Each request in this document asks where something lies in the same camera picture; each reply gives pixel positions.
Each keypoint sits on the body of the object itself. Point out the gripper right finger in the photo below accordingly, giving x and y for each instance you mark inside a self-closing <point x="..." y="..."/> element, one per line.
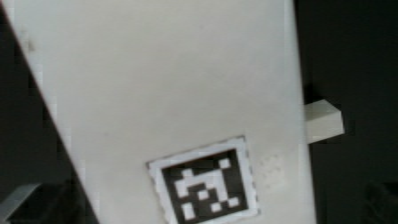
<point x="381" y="204"/>

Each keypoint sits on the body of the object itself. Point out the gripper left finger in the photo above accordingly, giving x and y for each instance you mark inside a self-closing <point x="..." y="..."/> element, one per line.
<point x="44" y="204"/>

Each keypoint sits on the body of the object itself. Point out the white cabinet door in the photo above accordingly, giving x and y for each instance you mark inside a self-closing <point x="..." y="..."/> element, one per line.
<point x="324" y="121"/>

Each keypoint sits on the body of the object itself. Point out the white cabinet top block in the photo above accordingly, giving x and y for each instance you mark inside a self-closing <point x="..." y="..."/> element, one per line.
<point x="170" y="80"/>

